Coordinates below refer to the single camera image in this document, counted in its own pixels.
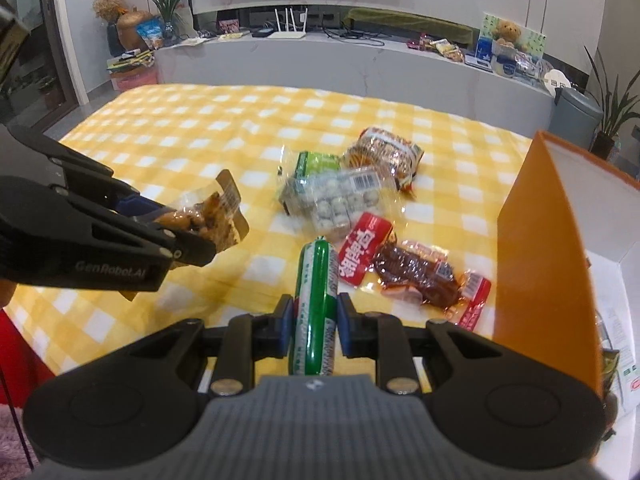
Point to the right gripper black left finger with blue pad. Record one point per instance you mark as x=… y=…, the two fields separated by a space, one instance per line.
x=246 y=340

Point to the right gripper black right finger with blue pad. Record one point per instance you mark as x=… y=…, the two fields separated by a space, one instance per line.
x=381 y=338

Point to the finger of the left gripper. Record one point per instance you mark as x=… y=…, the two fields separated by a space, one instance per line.
x=49 y=163
x=186 y=247

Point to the glazed nuts snack bag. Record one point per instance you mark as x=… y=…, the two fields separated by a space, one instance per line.
x=213 y=213

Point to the green sausage snack pack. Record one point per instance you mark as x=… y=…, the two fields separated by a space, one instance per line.
x=315 y=311

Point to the green raisin snack bag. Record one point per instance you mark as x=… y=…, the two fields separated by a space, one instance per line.
x=295 y=167

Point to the dark brown jerky pack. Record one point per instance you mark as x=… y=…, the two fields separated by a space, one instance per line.
x=422 y=274

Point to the red snack packet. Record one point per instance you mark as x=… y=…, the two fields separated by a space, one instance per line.
x=359 y=248

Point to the pink storage basket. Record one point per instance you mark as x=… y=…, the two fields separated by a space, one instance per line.
x=138 y=77

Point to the clear bag white candies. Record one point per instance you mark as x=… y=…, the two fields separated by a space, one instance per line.
x=330 y=204

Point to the yellow white checkered tablecloth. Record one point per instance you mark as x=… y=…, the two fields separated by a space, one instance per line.
x=171 y=139

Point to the bronze round vase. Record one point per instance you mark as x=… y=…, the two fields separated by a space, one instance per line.
x=127 y=29

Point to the orange striped cracker bag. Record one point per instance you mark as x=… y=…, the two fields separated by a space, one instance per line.
x=395 y=156

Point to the potted green plant left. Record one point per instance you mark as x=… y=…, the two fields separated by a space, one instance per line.
x=167 y=7

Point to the potted green plant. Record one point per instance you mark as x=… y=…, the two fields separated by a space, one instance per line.
x=618 y=104
x=167 y=7

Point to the orange white cardboard box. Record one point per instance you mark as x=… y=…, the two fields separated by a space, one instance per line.
x=568 y=278

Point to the white wifi router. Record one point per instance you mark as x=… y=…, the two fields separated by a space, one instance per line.
x=290 y=26

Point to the grey marble TV console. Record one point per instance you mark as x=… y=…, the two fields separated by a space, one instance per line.
x=388 y=71

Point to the grey trash bin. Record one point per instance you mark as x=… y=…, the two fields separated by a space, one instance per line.
x=575 y=117

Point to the brown teddy bear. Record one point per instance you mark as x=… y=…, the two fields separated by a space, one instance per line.
x=507 y=34

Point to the potted green plant right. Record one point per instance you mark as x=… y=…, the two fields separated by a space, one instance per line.
x=618 y=104

